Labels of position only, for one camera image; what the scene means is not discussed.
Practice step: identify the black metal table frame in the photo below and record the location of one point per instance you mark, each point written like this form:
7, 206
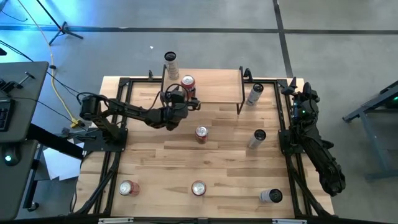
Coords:
291, 186

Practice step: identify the grey desk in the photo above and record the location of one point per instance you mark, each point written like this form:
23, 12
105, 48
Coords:
28, 109
15, 186

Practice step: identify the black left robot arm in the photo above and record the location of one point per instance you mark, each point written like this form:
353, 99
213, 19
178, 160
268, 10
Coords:
136, 112

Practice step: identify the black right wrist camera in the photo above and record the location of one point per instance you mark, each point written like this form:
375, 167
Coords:
301, 113

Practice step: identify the black desk base beam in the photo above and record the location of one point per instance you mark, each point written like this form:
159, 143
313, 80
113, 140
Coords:
53, 141

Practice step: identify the slim white Celsius can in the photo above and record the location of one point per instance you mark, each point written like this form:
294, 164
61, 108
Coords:
256, 140
171, 67
270, 196
254, 96

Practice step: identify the white paper sheets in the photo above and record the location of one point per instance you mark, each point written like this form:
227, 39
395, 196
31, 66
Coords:
59, 165

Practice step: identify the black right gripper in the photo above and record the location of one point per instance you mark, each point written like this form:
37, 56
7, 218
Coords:
308, 96

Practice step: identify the black computer mouse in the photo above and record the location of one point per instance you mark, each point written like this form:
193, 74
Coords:
11, 156

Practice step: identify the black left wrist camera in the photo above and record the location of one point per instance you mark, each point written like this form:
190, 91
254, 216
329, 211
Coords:
178, 97

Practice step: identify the black keyboard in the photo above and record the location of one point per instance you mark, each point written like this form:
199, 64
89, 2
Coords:
4, 115

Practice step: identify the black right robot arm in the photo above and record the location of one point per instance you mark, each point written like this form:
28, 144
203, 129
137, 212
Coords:
323, 161

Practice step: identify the grey metal table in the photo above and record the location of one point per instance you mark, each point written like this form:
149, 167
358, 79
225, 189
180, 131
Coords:
370, 107

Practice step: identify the wooden shelf with black legs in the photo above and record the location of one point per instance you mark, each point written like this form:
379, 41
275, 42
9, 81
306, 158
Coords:
217, 88

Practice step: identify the silver bracket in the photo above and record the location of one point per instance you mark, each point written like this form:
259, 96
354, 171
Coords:
289, 221
115, 220

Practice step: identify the red Fanta soda can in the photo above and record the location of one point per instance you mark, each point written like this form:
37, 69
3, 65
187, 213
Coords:
188, 82
199, 188
128, 188
202, 133

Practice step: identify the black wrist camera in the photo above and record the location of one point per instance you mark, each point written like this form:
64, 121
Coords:
301, 113
178, 97

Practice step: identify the black tripod stand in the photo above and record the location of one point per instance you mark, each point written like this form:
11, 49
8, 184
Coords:
63, 29

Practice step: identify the black desk clamp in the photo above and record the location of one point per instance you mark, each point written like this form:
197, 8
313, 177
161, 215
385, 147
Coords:
12, 84

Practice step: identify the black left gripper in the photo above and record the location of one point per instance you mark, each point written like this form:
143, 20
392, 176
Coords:
175, 116

